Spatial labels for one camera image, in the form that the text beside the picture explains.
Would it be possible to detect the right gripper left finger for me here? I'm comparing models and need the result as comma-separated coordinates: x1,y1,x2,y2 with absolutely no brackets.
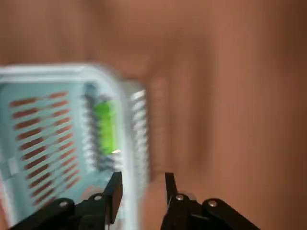
8,171,124,230

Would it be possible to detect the blue plastic basket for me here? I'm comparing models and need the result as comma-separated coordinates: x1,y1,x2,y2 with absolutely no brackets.
0,62,152,230

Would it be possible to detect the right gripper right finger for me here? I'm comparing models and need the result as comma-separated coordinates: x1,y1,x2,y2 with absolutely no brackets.
160,172,262,230

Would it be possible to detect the green snack packet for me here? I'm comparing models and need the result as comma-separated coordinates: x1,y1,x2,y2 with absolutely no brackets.
92,101,121,156

